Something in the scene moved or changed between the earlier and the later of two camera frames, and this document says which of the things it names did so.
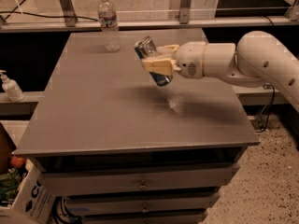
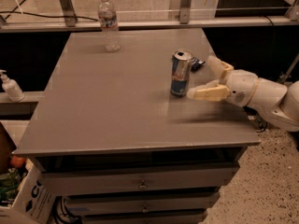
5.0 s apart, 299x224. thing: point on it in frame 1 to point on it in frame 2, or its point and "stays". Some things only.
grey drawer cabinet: (123, 150) stays
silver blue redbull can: (147, 49) to (180, 65)
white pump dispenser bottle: (11, 88) stays
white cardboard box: (35, 201) stays
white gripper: (189, 60) to (242, 87)
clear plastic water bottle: (109, 24) stays
